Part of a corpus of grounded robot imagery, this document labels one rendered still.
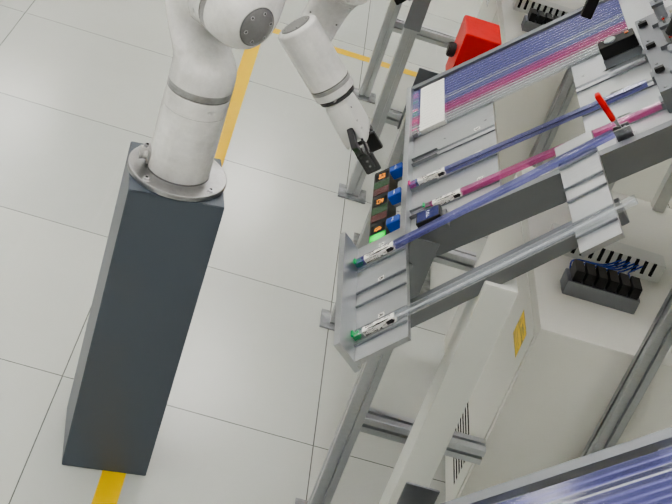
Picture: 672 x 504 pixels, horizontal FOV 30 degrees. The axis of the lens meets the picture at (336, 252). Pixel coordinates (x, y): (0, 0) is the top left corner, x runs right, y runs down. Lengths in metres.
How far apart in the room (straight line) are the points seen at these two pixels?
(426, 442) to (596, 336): 0.45
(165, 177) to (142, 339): 0.36
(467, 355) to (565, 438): 0.53
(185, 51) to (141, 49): 2.23
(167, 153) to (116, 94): 1.83
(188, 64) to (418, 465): 0.84
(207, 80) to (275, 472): 1.01
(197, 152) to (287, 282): 1.20
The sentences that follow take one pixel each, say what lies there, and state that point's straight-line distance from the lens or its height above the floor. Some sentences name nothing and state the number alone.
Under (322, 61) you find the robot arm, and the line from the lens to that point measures 2.41.
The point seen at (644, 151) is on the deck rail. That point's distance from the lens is 2.31.
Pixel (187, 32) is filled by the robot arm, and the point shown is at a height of 0.99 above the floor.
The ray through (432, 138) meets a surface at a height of 0.75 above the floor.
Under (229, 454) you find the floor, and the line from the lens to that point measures 2.87.
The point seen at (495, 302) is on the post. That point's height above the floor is 0.81.
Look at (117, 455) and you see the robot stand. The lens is 2.72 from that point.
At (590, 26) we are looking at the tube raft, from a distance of 2.82.
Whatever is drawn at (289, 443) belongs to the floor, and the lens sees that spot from 2.94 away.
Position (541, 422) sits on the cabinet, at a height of 0.40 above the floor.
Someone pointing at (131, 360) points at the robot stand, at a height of 0.31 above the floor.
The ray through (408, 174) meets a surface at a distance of 2.59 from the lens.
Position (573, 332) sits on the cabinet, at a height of 0.62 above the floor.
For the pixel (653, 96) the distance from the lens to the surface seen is 2.44.
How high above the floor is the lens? 1.90
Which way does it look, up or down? 31 degrees down
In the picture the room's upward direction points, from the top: 20 degrees clockwise
